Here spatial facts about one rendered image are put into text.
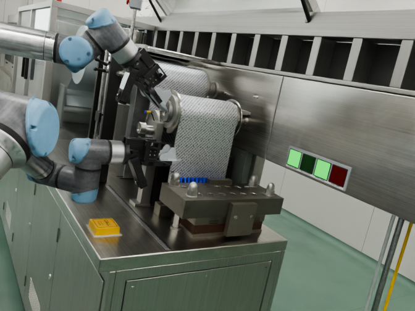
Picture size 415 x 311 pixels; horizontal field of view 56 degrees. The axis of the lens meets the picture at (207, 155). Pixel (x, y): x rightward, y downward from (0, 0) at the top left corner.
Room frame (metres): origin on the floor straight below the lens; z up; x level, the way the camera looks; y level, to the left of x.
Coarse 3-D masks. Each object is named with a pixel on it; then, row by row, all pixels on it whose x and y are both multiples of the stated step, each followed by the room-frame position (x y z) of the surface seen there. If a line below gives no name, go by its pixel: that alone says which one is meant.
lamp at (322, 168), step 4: (320, 160) 1.18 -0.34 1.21; (320, 164) 1.18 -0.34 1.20; (324, 164) 1.17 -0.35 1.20; (328, 164) 1.15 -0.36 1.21; (316, 168) 1.19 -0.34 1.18; (320, 168) 1.17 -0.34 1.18; (324, 168) 1.16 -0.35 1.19; (328, 168) 1.15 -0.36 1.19; (316, 172) 1.18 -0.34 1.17; (320, 172) 1.17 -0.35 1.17; (324, 172) 1.16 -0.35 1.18; (328, 172) 1.15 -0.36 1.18; (320, 176) 1.17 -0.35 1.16; (324, 176) 1.16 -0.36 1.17
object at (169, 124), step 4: (172, 96) 1.32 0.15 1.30; (172, 100) 1.31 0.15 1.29; (176, 100) 1.30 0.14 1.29; (176, 104) 1.29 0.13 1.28; (176, 108) 1.28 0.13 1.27; (236, 108) 1.44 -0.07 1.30; (176, 112) 1.28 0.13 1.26; (172, 116) 1.30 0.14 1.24; (176, 116) 1.28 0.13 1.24; (172, 120) 1.29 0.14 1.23; (164, 124) 1.33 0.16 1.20; (168, 124) 1.31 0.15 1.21; (172, 124) 1.29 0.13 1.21; (176, 128) 1.33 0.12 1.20
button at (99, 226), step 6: (90, 222) 1.07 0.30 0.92; (96, 222) 1.06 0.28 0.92; (102, 222) 1.07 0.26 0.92; (108, 222) 1.08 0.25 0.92; (114, 222) 1.08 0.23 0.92; (96, 228) 1.02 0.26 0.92; (102, 228) 1.03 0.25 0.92; (108, 228) 1.04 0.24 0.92; (114, 228) 1.05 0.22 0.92; (96, 234) 1.02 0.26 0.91; (102, 234) 1.03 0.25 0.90; (108, 234) 1.04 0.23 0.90
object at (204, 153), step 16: (176, 144) 1.29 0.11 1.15; (192, 144) 1.32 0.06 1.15; (208, 144) 1.36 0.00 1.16; (224, 144) 1.40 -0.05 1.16; (192, 160) 1.33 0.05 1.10; (208, 160) 1.37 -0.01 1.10; (224, 160) 1.41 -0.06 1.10; (192, 176) 1.34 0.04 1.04; (208, 176) 1.37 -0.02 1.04; (224, 176) 1.42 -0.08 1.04
